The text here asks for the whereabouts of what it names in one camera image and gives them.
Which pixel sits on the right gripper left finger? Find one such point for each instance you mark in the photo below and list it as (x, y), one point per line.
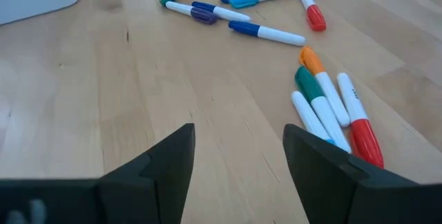
(121, 200)

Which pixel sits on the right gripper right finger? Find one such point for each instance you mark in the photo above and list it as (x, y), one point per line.
(345, 196)

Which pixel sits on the red cap mini marker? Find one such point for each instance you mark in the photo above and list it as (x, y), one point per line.
(362, 130)
(312, 9)

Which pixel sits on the orange cap mini marker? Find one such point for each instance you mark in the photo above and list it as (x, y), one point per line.
(321, 79)

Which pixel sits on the purple cap mini marker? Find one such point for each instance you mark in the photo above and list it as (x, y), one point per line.
(202, 15)

